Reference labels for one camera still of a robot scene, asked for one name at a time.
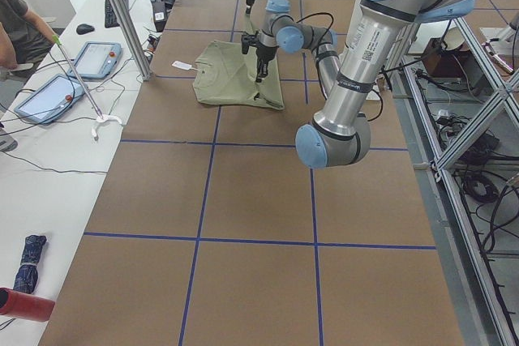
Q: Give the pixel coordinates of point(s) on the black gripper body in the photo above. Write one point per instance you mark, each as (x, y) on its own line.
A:
(263, 53)

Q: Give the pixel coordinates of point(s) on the olive green long-sleeve shirt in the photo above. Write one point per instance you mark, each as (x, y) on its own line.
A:
(228, 77)

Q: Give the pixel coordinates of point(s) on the white shirt price tag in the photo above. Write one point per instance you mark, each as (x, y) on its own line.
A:
(181, 65)

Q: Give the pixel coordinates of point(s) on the far blue teach pendant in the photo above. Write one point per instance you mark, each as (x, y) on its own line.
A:
(96, 60)

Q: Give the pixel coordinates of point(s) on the blue teach pendant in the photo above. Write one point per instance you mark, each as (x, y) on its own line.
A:
(50, 101)
(96, 60)

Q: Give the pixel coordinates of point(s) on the grabber stick with white hook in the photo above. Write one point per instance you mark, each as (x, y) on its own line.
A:
(101, 118)

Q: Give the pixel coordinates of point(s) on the black computer mouse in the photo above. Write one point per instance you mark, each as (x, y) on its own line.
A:
(84, 28)

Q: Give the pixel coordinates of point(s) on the near blue teach pendant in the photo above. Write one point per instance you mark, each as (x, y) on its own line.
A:
(50, 101)

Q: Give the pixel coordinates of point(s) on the seated person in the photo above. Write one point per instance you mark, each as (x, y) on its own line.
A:
(25, 37)

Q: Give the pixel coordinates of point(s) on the folded dark blue umbrella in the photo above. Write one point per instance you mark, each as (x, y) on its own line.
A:
(27, 275)

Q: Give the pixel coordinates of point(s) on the red cylindrical bottle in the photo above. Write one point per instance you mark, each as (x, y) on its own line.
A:
(16, 304)

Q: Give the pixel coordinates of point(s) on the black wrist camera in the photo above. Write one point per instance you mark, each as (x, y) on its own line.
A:
(249, 40)

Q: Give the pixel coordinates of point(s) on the aluminium frame post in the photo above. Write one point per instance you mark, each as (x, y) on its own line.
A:
(130, 34)

